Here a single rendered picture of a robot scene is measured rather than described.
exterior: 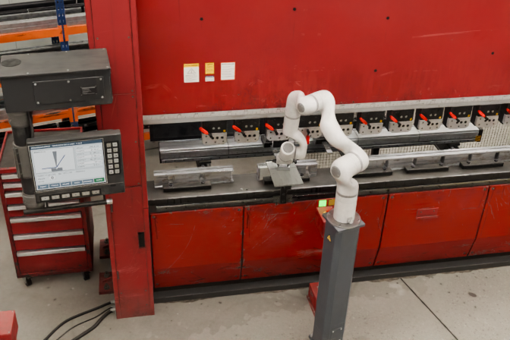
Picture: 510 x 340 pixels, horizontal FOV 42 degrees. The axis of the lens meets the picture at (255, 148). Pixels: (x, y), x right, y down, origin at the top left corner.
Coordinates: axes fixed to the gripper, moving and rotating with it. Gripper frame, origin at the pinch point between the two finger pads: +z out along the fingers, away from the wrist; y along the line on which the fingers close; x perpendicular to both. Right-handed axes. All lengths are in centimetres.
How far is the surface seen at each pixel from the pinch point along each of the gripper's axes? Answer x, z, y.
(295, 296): 75, 71, -14
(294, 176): 9.6, -4.9, -6.2
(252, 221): 32.0, 23.1, 18.4
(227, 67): -42, -51, 36
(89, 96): -1, -101, 102
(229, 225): 35, 23, 33
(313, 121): -22.5, -16.0, -17.9
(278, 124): -19.5, -17.7, 4.4
